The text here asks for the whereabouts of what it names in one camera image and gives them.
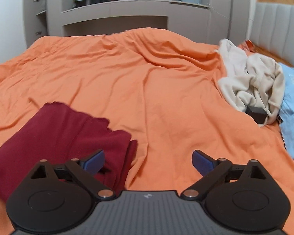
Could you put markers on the cream hoodie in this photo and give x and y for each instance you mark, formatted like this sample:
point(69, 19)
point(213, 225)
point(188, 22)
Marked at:
point(257, 85)

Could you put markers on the white garment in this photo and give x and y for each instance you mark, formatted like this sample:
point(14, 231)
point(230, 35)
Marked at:
point(232, 53)

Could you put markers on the small black box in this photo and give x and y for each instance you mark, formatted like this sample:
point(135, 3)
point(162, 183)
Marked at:
point(257, 114)

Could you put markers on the light blue garment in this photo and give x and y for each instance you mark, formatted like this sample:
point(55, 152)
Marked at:
point(292, 107)

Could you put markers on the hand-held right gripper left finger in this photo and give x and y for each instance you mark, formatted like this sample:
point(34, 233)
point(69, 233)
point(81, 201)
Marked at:
point(95, 162)

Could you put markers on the dark red shirt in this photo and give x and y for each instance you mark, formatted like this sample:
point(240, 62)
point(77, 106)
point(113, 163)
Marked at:
point(54, 132)

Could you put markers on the orange bed sheet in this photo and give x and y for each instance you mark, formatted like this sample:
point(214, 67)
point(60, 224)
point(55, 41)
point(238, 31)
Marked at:
point(262, 50)

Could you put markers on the orange blanket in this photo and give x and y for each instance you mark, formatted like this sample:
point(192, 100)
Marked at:
point(149, 83)

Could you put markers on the grey padded headboard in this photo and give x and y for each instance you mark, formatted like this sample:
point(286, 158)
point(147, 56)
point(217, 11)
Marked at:
point(276, 29)

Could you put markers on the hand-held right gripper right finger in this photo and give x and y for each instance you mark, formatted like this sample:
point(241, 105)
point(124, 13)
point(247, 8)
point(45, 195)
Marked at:
point(202, 162)

